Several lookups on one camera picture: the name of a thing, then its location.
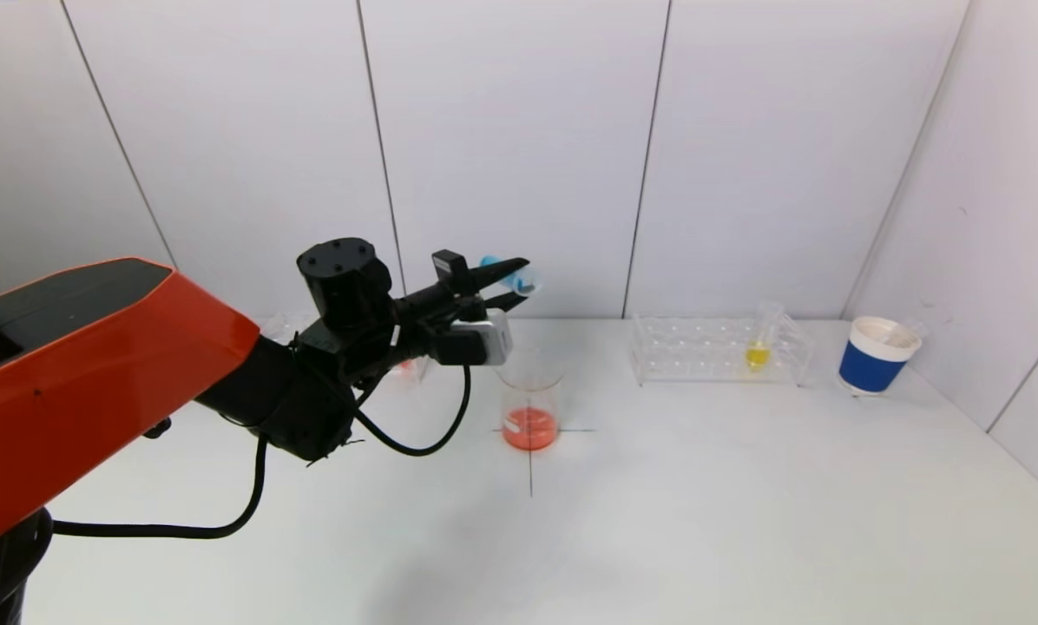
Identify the test tube with yellow pigment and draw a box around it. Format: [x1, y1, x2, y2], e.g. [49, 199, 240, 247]
[744, 302, 784, 372]

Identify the clear glass beaker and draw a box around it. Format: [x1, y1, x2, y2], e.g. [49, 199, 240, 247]
[495, 352, 565, 452]

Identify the test tube with red pigment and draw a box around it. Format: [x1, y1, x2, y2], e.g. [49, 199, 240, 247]
[884, 318, 926, 350]

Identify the blue white paper cup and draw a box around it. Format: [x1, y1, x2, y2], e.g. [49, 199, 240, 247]
[837, 317, 922, 398]

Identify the black looped camera cable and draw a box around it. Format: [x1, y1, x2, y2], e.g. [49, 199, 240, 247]
[350, 363, 472, 457]

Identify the clear acrylic test tube rack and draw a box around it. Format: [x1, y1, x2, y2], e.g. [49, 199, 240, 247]
[259, 312, 429, 385]
[627, 317, 814, 388]

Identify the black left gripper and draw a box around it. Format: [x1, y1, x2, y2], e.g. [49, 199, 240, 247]
[394, 249, 530, 328]

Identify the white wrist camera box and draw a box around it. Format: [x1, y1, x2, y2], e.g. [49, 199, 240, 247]
[450, 310, 515, 366]

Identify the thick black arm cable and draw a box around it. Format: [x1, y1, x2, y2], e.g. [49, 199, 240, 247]
[50, 434, 268, 541]

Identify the test tube with blue pigment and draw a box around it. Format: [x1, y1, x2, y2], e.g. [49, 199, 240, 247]
[480, 254, 542, 296]

